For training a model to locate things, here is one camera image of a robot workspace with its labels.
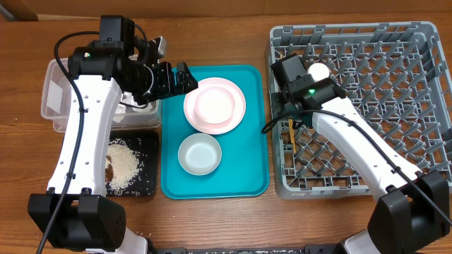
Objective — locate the brown food piece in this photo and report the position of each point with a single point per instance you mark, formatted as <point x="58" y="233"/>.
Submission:
<point x="109" y="174"/>

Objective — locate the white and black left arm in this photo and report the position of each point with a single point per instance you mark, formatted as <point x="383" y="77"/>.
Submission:
<point x="74" y="213"/>

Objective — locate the grey bowl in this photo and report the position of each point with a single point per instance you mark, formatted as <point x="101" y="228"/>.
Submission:
<point x="199" y="154"/>

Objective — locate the white rice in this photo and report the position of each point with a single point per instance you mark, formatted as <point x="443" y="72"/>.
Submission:
<point x="126" y="167"/>

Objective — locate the teal plastic tray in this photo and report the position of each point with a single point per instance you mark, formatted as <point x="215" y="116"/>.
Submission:
<point x="243" y="168"/>

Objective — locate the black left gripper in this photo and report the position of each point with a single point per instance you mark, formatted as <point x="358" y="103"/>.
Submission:
<point x="167" y="89"/>

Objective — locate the clear plastic bin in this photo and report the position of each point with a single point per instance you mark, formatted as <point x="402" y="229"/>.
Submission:
<point x="55" y="106"/>

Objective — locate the black tray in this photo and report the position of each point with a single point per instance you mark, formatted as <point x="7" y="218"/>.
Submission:
<point x="148" y="166"/>

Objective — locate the grey dish rack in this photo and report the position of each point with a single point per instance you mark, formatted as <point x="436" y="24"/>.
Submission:
<point x="397" y="78"/>

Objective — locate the large white plate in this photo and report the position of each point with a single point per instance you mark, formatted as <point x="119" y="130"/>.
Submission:
<point x="215" y="129"/>

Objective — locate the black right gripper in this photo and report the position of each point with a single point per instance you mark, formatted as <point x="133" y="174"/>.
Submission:
<point x="284" y="106"/>

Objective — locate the white tissue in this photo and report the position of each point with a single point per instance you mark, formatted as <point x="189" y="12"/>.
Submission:
<point x="125" y="110"/>

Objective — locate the white cup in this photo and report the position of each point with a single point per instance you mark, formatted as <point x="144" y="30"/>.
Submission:
<point x="318" y="71"/>

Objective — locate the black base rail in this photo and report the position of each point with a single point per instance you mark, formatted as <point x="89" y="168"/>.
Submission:
<point x="331" y="248"/>

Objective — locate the small pink plate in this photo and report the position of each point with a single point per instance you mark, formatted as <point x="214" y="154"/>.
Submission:
<point x="214" y="105"/>

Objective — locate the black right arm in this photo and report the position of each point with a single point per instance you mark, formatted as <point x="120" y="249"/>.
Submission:
<point x="412" y="208"/>

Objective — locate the wooden chopstick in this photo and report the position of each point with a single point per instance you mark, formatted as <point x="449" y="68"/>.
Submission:
<point x="292" y="136"/>

